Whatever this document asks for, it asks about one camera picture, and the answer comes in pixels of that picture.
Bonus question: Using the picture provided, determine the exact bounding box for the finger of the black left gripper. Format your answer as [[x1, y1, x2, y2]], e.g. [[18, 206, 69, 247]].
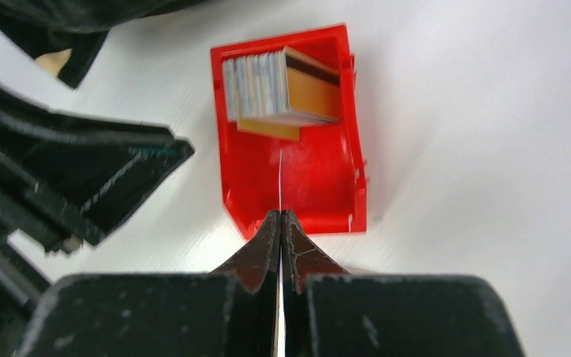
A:
[[0, 87, 195, 251]]

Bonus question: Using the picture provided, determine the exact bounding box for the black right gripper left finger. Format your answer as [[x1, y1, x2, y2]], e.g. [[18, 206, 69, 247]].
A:
[[17, 210, 281, 356]]

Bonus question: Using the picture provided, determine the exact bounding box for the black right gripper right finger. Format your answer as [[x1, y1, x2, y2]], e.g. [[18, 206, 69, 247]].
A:
[[280, 210, 523, 356]]

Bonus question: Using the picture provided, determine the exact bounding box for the red plastic bin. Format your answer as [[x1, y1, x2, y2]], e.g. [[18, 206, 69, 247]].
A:
[[210, 24, 367, 239]]

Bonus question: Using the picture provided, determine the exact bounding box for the stack of credit cards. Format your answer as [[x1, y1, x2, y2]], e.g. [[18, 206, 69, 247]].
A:
[[222, 47, 341, 141]]

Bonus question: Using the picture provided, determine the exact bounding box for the black blanket with beige flowers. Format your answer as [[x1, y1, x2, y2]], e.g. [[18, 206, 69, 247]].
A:
[[0, 0, 200, 89]]

